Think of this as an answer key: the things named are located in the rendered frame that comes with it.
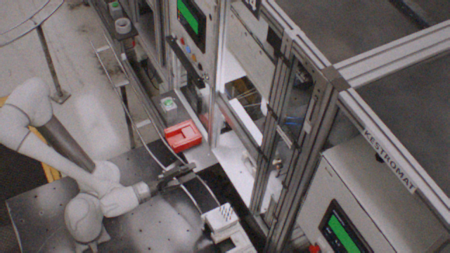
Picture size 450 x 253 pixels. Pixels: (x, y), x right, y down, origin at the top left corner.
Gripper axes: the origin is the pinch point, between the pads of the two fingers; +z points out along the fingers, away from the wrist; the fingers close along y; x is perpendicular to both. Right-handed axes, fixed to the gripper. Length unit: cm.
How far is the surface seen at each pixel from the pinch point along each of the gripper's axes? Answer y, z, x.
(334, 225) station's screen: 50, 18, -64
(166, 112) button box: -11.2, 8.2, 43.3
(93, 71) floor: -112, 0, 184
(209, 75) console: 31.1, 20.4, 22.3
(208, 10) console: 65, 21, 25
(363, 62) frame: 90, 35, -39
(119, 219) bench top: -44, -33, 15
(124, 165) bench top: -44, -19, 44
